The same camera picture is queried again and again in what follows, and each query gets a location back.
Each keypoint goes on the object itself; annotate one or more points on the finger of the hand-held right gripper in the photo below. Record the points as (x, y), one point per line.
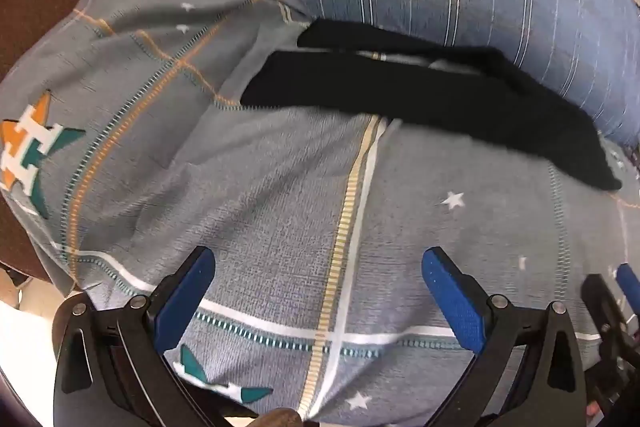
(602, 307)

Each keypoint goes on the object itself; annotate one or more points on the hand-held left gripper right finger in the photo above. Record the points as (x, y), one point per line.
(456, 297)

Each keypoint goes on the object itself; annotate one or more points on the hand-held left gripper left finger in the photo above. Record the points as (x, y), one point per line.
(186, 292)

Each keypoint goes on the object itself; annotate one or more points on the grey printed bed sheet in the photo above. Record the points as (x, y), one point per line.
(260, 187)

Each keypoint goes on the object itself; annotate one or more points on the black pants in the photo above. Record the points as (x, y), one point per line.
(400, 87)

